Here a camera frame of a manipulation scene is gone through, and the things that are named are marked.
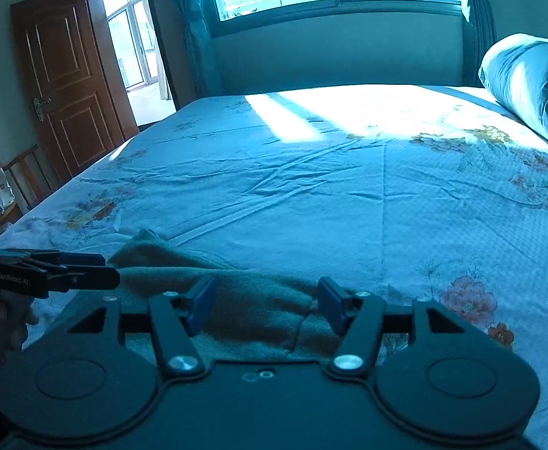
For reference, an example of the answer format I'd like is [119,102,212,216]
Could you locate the grey-green pants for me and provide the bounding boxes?
[34,227,388,367]

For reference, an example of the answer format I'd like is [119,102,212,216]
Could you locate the person's left hand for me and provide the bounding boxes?
[0,291,39,356]

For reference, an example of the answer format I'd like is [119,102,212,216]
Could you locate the wooden chair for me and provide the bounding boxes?
[0,145,54,225]

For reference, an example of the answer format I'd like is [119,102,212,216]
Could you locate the floral white bed sheet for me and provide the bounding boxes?
[0,85,548,449]

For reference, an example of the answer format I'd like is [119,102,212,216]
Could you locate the brown wooden door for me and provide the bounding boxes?
[10,0,139,184]

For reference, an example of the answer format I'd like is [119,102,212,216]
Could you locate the balcony window with curtain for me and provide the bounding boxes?
[102,0,177,129]

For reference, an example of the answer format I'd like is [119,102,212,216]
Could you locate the rolled white quilt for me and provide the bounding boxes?
[478,34,548,141]

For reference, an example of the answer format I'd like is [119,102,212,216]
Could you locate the dark window curtain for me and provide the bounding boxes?
[461,0,497,87]

